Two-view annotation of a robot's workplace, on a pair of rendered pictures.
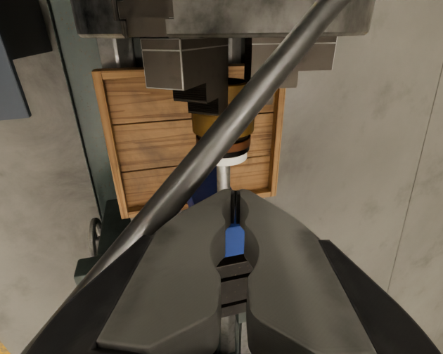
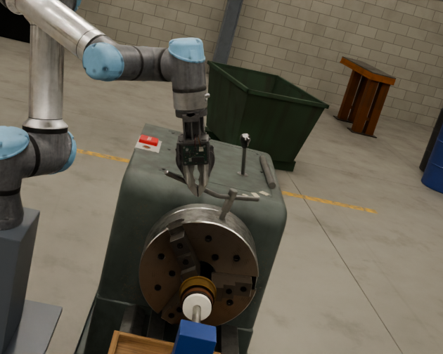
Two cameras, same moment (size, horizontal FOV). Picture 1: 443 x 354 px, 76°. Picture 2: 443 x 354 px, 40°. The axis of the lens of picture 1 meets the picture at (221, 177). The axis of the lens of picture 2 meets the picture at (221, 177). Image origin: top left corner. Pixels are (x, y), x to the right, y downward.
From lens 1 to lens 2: 146 cm
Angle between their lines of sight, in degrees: 98
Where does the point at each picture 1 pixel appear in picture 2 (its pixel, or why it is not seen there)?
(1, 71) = not seen: outside the picture
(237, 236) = (204, 329)
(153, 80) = (173, 239)
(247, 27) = (204, 220)
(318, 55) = (243, 279)
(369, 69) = not seen: outside the picture
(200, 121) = (185, 284)
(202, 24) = (191, 220)
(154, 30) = (177, 226)
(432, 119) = not seen: outside the picture
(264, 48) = (217, 274)
